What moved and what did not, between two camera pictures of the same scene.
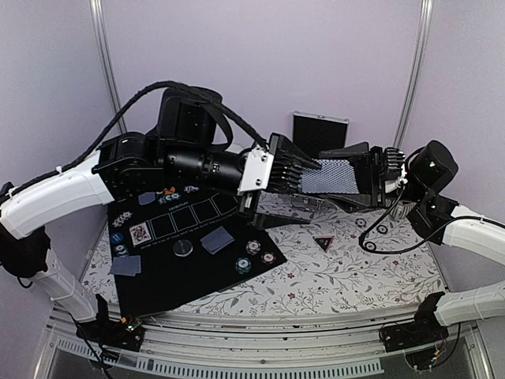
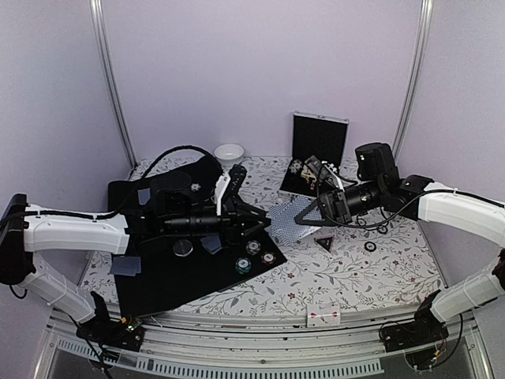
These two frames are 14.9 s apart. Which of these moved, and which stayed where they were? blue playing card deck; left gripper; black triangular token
Moved: left gripper; blue playing card deck
Stayed: black triangular token
